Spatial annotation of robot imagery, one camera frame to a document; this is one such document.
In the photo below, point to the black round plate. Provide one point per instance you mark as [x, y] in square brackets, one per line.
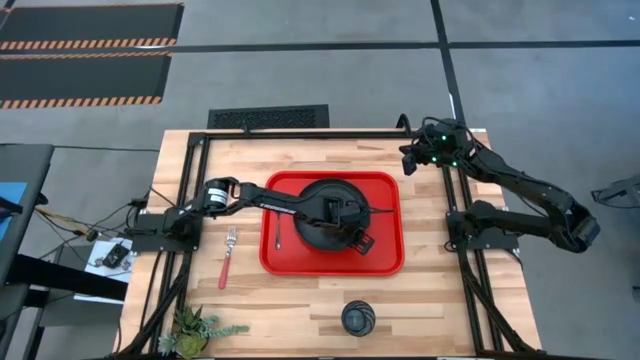
[320, 235]

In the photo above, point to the black floor vent grate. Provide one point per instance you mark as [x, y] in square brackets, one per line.
[267, 117]

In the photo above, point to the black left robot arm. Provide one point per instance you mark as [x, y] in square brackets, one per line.
[277, 204]

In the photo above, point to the blue sheet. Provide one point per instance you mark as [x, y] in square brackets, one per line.
[12, 205]

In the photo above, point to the black ribbed cup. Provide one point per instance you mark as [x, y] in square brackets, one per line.
[358, 318]

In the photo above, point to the black handheld controller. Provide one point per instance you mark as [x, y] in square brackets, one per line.
[116, 255]

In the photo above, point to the black mat with hazard stripes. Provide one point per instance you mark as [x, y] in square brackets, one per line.
[85, 77]
[90, 22]

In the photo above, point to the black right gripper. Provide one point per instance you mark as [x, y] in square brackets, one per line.
[440, 147]

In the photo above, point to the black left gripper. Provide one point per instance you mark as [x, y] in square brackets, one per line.
[345, 217]

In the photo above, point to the white paper sheet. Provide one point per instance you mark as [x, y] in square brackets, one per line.
[97, 277]

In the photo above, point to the red plastic tray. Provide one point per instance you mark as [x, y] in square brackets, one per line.
[385, 250]

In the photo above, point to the black desk base beam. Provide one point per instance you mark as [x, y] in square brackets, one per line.
[70, 277]

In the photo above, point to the dark grey side desk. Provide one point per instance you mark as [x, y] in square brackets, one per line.
[25, 165]

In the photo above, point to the artificial succulent plant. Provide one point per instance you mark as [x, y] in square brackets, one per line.
[192, 340]

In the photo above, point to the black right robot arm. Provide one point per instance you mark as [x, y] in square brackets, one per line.
[525, 187]

